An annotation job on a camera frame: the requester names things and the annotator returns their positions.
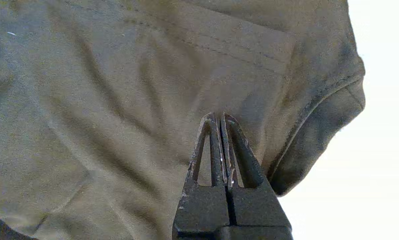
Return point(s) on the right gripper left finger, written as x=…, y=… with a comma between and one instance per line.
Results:
x=202, y=206

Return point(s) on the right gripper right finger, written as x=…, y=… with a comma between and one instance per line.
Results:
x=256, y=206

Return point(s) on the black t-shirt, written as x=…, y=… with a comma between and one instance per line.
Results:
x=119, y=100

